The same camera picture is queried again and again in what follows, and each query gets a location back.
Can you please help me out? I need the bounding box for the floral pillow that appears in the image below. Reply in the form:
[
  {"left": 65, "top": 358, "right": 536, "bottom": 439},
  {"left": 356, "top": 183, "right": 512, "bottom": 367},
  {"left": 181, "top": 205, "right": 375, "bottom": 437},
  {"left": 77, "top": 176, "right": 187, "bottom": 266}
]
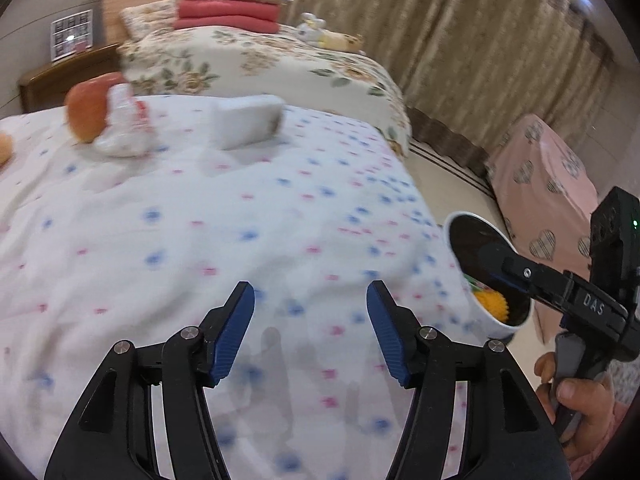
[{"left": 120, "top": 0, "right": 183, "bottom": 43}]

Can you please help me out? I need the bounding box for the floral bedspread bed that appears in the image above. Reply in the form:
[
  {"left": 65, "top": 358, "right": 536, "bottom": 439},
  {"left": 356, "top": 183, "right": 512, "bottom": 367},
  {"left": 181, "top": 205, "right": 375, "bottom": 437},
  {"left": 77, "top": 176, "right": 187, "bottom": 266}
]
[{"left": 117, "top": 25, "right": 413, "bottom": 161}]

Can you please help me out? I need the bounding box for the white framed calendar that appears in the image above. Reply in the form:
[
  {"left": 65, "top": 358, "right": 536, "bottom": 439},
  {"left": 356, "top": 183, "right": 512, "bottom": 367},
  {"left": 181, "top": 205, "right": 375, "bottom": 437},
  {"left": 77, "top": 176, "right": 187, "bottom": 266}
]
[{"left": 51, "top": 9, "right": 94, "bottom": 62}]

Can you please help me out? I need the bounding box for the pink heart print cover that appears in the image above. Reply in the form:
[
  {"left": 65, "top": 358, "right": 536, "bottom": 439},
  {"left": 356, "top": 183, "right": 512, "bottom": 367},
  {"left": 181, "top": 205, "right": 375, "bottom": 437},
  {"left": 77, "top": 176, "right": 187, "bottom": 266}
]
[{"left": 485, "top": 114, "right": 601, "bottom": 343}]

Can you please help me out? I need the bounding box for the red folded blanket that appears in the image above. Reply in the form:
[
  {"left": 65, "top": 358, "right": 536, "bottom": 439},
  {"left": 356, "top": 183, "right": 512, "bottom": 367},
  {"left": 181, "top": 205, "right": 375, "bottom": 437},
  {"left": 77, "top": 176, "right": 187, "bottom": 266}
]
[{"left": 173, "top": 0, "right": 281, "bottom": 36}]

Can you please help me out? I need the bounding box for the person's right hand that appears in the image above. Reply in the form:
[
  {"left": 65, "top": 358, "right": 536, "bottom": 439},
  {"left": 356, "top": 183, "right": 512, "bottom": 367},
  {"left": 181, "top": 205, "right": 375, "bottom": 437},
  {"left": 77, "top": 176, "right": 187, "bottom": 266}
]
[{"left": 534, "top": 352, "right": 618, "bottom": 461}]

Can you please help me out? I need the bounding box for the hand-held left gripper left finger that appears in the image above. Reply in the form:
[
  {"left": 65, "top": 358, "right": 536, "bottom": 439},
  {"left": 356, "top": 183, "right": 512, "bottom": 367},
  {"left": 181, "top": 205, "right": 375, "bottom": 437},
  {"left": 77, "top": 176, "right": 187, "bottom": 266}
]
[{"left": 44, "top": 281, "right": 256, "bottom": 480}]

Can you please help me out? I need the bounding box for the white plush rabbit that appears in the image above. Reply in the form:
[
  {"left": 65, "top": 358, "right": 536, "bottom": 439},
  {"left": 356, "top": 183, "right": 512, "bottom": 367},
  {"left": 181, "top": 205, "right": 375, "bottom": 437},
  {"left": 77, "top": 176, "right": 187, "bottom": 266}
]
[{"left": 295, "top": 12, "right": 327, "bottom": 43}]

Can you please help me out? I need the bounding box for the white dotted bedsheet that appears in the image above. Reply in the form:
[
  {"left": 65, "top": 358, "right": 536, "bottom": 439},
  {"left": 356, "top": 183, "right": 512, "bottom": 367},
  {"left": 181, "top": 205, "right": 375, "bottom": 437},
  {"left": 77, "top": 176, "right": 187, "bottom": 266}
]
[{"left": 0, "top": 94, "right": 476, "bottom": 480}]

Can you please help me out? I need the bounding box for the beige patterned curtain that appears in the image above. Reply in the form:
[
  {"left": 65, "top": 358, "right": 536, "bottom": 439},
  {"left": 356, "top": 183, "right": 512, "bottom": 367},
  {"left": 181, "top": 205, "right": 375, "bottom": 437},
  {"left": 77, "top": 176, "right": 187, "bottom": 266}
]
[{"left": 215, "top": 0, "right": 616, "bottom": 196}]

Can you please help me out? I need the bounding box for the yellow spiky ball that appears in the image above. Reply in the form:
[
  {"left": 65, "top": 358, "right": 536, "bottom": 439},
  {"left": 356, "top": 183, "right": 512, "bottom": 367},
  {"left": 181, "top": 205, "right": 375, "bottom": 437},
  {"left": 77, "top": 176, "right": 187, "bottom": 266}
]
[{"left": 472, "top": 287, "right": 511, "bottom": 323}]

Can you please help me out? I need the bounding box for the white trash can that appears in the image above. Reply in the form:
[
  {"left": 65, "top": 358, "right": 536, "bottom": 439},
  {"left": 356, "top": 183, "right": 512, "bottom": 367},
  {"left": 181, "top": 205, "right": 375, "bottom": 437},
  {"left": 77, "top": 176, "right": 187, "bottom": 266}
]
[{"left": 442, "top": 211, "right": 533, "bottom": 341}]

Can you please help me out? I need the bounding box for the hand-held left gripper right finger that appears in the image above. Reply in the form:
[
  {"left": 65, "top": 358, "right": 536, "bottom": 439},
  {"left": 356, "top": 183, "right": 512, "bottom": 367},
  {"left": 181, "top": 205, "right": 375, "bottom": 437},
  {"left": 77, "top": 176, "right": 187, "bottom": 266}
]
[{"left": 366, "top": 280, "right": 572, "bottom": 480}]

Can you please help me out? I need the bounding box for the white plastic bag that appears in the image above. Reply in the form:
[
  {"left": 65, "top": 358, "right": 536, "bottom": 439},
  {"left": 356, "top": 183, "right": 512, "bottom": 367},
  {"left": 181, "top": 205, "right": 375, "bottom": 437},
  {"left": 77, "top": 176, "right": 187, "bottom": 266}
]
[{"left": 92, "top": 84, "right": 156, "bottom": 158}]

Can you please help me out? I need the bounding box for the white box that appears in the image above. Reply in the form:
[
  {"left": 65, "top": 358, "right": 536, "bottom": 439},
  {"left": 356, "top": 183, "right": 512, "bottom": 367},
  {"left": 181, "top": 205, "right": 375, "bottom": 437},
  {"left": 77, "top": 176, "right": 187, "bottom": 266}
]
[{"left": 209, "top": 95, "right": 286, "bottom": 151}]

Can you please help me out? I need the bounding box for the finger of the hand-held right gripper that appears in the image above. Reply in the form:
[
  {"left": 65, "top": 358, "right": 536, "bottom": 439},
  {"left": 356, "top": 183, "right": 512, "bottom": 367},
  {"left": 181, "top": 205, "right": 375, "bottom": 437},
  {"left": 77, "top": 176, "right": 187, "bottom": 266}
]
[{"left": 479, "top": 242, "right": 571, "bottom": 311}]

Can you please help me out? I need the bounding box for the yellow plush bear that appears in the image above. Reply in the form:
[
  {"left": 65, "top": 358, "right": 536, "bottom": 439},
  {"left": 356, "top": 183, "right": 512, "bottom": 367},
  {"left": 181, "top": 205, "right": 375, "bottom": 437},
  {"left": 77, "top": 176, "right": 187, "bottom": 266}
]
[{"left": 320, "top": 30, "right": 365, "bottom": 55}]

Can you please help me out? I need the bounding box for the wooden nightstand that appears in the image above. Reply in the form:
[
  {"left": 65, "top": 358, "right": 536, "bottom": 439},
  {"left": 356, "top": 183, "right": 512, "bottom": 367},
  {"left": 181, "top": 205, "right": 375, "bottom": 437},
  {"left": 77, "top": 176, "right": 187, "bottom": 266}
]
[{"left": 19, "top": 42, "right": 123, "bottom": 113}]

